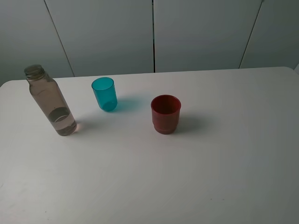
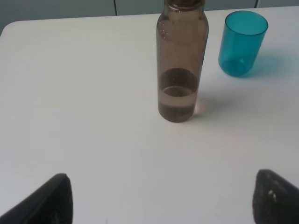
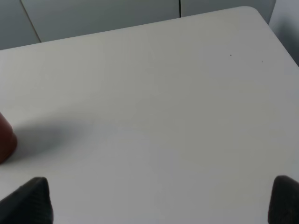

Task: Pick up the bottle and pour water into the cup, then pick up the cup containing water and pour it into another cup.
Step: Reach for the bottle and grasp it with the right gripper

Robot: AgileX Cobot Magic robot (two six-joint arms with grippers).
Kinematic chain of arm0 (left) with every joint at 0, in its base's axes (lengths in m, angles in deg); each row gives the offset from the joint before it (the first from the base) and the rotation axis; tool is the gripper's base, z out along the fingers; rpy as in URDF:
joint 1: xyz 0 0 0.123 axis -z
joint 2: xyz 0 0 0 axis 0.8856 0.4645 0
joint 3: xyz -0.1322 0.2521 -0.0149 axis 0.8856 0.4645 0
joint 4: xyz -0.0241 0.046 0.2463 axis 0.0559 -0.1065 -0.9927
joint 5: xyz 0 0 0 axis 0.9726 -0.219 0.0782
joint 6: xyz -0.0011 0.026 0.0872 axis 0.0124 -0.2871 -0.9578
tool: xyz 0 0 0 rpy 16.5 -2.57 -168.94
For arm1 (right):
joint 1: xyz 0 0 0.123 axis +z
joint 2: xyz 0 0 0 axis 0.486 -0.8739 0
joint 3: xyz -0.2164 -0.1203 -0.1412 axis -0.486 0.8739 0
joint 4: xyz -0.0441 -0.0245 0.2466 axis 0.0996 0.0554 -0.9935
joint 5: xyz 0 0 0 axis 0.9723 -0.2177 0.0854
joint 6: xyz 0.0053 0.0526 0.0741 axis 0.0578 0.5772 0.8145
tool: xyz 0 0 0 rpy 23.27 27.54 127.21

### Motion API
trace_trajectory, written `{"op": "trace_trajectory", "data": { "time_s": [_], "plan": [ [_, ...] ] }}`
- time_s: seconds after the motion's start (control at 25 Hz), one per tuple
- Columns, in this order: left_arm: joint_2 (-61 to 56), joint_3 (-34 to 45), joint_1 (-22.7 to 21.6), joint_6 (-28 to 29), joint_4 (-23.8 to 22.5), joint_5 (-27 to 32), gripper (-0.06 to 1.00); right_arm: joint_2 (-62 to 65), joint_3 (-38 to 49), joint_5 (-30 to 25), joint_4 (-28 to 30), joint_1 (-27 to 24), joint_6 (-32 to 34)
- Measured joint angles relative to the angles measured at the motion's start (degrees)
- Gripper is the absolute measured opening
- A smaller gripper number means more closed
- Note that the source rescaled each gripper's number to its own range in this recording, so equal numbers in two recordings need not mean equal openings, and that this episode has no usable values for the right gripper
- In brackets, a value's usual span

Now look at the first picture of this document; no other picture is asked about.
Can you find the teal translucent plastic cup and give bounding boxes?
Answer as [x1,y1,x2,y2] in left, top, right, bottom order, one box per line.
[92,77,117,112]

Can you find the clear brownish plastic bottle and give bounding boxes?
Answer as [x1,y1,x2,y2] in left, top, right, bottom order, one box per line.
[24,64,77,136]

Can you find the red plastic cup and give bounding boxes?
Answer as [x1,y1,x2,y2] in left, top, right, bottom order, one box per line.
[151,95,181,134]

